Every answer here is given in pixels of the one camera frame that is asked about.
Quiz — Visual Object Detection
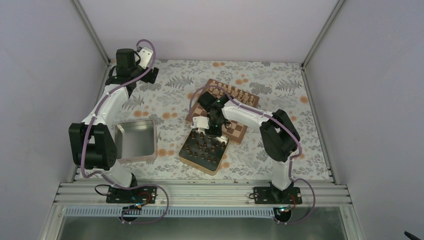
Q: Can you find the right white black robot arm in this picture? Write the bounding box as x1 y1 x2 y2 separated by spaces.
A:
192 92 302 204

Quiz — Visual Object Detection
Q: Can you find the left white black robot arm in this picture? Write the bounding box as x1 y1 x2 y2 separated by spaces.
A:
68 47 159 203

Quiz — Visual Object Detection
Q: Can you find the gold tin with dark pieces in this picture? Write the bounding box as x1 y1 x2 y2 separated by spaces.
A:
178 128 230 176

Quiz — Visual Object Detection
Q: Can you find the row of light chess pieces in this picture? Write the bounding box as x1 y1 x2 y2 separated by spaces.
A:
207 79 260 108

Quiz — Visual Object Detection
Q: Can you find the floral patterned table mat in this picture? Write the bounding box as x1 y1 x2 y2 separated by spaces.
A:
113 59 330 181

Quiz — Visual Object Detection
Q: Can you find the empty silver tin lid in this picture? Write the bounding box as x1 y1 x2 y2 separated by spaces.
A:
114 119 158 164

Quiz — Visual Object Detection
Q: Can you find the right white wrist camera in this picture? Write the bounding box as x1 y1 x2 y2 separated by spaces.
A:
190 116 210 130

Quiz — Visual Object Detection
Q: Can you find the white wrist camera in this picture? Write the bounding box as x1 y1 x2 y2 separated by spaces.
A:
190 116 210 130
137 47 154 69

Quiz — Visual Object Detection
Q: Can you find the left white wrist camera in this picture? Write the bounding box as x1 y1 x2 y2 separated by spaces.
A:
137 47 154 69

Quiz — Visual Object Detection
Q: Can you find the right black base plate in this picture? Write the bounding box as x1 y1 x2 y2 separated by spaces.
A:
248 186 303 205

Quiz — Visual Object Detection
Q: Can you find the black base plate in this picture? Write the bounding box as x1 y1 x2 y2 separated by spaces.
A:
248 186 303 205
105 186 157 205

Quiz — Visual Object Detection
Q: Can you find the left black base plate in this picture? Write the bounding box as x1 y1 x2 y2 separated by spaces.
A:
105 186 157 205

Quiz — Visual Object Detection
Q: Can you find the aluminium rail frame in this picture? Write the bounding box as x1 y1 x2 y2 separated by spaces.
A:
53 180 353 207

